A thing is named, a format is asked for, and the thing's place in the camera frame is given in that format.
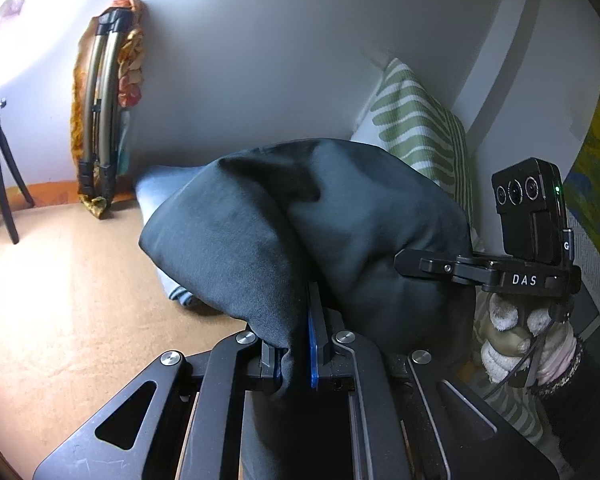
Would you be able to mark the folded chair with orange cloth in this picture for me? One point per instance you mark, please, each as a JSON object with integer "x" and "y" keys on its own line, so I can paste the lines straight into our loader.
{"x": 132, "y": 75}

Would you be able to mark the large grey folded tripod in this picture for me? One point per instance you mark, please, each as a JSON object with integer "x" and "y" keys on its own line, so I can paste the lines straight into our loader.
{"x": 91, "y": 75}

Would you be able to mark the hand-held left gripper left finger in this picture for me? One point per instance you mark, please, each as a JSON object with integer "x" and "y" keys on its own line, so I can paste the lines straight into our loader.
{"x": 267, "y": 360}

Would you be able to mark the person's right hand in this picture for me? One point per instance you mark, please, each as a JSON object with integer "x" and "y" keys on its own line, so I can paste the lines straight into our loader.
{"x": 505, "y": 340}

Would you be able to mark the green striped white pillow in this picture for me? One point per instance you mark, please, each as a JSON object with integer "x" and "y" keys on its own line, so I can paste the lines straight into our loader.
{"x": 410, "y": 125}

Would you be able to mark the tan blanket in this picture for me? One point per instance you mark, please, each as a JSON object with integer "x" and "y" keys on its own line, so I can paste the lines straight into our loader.
{"x": 80, "y": 300}

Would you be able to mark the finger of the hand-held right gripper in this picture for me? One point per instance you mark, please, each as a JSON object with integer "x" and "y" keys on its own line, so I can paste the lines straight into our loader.
{"x": 430, "y": 265}

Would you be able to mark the folded blue jeans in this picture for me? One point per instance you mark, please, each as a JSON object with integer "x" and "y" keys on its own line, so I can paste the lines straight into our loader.
{"x": 160, "y": 182}

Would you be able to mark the black pants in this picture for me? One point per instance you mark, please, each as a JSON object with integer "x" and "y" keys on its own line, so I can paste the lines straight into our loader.
{"x": 280, "y": 220}

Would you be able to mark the orange bed sheet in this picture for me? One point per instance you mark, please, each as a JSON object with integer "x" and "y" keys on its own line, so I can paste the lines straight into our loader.
{"x": 55, "y": 192}

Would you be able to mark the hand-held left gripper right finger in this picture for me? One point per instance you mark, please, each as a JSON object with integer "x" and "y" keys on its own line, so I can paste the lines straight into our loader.
{"x": 312, "y": 340}

